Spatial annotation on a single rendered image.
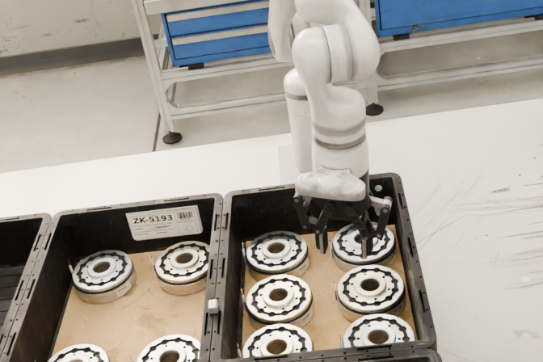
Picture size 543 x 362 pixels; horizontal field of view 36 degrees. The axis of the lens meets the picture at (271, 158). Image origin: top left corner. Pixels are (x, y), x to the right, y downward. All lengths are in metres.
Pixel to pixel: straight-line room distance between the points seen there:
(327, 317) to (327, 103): 0.40
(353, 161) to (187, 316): 0.43
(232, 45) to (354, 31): 2.25
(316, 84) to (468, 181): 0.83
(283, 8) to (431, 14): 1.89
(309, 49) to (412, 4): 2.25
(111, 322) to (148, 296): 0.08
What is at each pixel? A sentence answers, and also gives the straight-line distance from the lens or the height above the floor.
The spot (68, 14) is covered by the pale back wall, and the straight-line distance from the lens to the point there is 4.20.
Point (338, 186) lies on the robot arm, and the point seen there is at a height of 1.13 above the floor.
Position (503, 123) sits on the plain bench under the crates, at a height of 0.70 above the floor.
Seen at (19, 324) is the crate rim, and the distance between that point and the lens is 1.30.
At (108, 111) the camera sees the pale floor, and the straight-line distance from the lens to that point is 3.78.
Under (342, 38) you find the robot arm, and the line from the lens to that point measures 1.00.
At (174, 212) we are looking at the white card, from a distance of 1.44.
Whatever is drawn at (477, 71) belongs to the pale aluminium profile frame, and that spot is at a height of 0.13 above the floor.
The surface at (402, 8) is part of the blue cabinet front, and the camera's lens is 3.23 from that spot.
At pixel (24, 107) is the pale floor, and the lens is 4.03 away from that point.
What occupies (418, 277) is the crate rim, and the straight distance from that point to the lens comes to 1.21.
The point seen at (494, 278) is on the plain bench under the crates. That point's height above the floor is 0.70.
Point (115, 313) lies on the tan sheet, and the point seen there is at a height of 0.83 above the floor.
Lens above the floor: 1.74
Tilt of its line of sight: 33 degrees down
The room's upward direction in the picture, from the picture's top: 10 degrees counter-clockwise
